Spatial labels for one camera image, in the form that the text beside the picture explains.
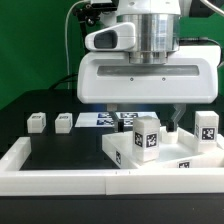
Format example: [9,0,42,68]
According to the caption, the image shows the black cables at base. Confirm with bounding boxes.
[49,73,79,90]

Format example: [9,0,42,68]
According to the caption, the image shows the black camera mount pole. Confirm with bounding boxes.
[72,0,118,40]

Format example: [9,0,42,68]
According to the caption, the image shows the white sheet with markers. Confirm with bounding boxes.
[75,112,157,127]

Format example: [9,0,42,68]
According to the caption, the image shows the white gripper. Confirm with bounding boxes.
[77,45,221,132]

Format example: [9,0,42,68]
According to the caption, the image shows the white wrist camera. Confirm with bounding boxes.
[85,22,136,51]

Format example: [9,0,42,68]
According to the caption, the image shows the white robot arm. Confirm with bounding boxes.
[77,0,221,131]

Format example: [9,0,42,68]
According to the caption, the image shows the white U-shaped obstacle fence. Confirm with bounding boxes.
[0,137,224,196]

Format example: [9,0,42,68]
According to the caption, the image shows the white square table top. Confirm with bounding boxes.
[102,127,224,169]

